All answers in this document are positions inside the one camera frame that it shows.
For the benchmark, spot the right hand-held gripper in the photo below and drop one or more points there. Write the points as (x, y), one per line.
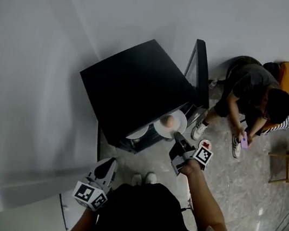
(203, 156)

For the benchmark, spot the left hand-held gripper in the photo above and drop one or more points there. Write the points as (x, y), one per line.
(86, 194)

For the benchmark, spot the raw red meat pieces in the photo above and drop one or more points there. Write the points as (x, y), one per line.
(206, 144)

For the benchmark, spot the white round plate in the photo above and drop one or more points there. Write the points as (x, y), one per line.
(137, 134)
(180, 121)

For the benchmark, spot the beige egg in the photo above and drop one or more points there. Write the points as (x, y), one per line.
(168, 121)

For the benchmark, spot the black mini fridge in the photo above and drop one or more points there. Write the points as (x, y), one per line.
(128, 79)

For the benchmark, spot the person's right forearm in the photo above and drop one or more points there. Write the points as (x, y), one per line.
(202, 198)

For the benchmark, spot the person's left forearm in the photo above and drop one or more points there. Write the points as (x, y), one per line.
(79, 227)

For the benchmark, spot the small white plate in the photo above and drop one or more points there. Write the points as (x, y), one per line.
(200, 144)

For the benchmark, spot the person's left white shoe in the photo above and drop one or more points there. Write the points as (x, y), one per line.
(136, 179)

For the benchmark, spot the person's white shoe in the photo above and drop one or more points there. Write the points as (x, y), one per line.
(136, 179)
(151, 178)

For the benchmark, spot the person's right white shoe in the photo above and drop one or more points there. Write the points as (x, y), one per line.
(151, 178)

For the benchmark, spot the person's black clothing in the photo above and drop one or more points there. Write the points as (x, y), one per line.
(143, 219)

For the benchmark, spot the clear plastic bottle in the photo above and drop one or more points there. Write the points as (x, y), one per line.
(213, 84)

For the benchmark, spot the white ledge black trim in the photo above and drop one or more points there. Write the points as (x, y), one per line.
(23, 201)

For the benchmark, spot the orange cushion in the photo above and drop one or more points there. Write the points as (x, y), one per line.
(270, 127)
(287, 75)

